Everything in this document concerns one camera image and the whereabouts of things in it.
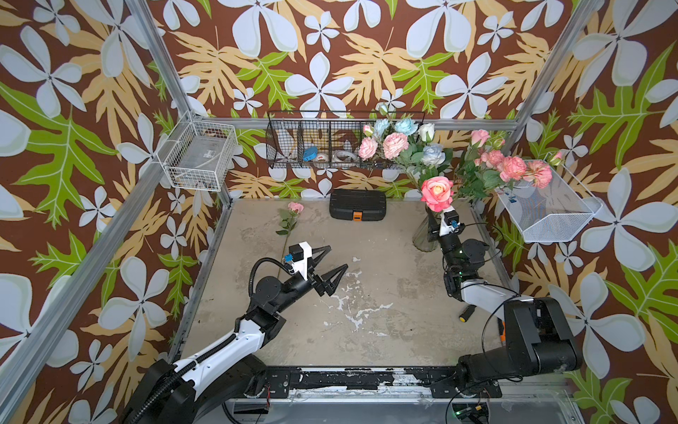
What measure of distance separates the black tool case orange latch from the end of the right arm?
1.25ft

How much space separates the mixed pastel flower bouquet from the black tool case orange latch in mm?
314

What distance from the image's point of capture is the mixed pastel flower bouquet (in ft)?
2.16

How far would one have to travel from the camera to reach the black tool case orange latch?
3.63 ft

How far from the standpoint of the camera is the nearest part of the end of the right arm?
28.8 inches
